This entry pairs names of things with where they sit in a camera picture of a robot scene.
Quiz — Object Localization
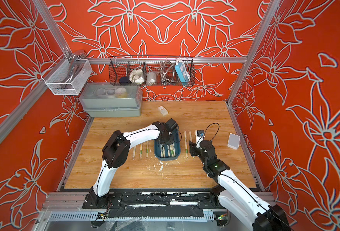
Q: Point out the white square pad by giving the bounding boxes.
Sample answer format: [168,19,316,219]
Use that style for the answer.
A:
[227,133,240,150]

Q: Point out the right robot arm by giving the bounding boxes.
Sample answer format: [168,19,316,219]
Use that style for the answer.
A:
[189,140,291,231]

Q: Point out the small white labelled box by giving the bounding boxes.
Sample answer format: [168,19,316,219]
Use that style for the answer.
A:
[158,105,169,116]

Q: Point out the light blue carton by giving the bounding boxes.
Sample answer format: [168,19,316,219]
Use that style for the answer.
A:
[175,58,190,86]

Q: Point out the grey lidded storage container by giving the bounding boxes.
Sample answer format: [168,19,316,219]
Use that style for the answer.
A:
[79,83,143,117]

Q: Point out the chopstick pairs bundle in box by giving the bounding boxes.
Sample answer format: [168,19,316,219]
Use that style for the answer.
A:
[159,144,176,158]

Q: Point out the black wire wall basket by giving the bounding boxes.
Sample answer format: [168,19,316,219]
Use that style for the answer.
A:
[109,55,196,87]

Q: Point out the white crumpled bag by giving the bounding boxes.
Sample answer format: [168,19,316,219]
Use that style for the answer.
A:
[129,69,144,83]

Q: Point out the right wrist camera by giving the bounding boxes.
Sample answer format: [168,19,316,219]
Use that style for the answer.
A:
[196,130,205,148]

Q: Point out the blue plastic storage box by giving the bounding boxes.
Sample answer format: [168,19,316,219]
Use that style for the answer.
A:
[154,131,182,161]

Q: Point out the metal tongs in basket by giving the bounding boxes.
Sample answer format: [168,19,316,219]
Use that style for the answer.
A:
[62,50,86,89]

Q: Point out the metal whisk utensil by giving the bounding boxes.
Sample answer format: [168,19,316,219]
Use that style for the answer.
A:
[160,61,175,84]

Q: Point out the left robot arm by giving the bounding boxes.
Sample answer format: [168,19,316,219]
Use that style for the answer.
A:
[89,118,179,205]

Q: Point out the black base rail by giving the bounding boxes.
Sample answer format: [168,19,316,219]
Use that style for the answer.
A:
[82,188,227,218]

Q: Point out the white wire wall basket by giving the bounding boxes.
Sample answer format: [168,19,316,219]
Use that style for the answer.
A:
[42,58,92,96]

